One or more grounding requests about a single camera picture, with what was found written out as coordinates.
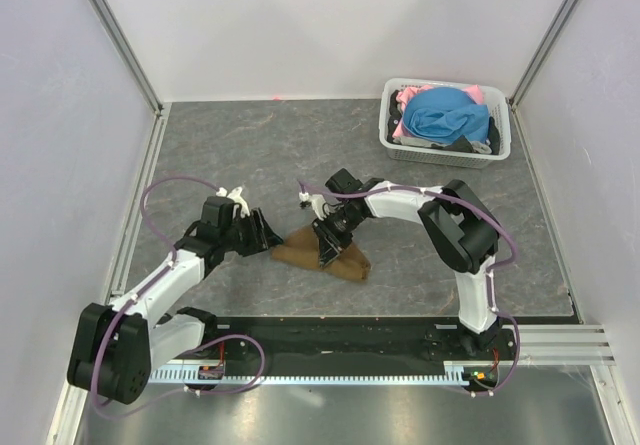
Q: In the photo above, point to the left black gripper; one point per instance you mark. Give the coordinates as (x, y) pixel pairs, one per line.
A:
(262, 239)

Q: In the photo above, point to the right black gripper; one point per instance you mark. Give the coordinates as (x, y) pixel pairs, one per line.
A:
(329, 249)

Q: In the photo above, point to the brown cloth napkin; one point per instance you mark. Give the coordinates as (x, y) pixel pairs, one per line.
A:
(301, 249)

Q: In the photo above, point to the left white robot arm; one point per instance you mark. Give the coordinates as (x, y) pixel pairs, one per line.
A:
(117, 346)

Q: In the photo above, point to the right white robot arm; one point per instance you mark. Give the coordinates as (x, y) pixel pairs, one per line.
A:
(459, 226)

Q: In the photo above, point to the white plastic basket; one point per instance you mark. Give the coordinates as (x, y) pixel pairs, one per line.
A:
(401, 145)

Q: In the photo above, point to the blue cloth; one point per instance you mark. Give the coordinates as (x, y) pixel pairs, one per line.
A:
(445, 114)

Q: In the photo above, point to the grey cloth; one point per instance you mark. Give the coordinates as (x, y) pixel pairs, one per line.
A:
(461, 145)

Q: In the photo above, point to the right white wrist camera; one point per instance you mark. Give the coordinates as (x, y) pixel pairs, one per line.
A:
(316, 202)

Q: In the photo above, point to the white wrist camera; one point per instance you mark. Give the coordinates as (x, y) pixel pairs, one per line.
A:
(316, 202)
(236, 195)

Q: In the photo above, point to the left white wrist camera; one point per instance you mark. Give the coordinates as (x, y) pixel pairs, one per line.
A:
(236, 195)

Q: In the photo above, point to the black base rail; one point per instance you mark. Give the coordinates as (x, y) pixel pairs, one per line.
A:
(349, 347)

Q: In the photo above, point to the white slotted cable duct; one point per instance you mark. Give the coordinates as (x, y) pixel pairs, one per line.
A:
(192, 373)

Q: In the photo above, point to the left aluminium frame post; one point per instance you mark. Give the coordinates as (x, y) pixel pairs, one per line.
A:
(126, 53)

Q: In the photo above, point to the aluminium frame post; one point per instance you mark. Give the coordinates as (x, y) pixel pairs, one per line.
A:
(126, 53)
(549, 39)

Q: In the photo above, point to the right aluminium frame post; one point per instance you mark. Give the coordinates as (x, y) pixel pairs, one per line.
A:
(549, 39)

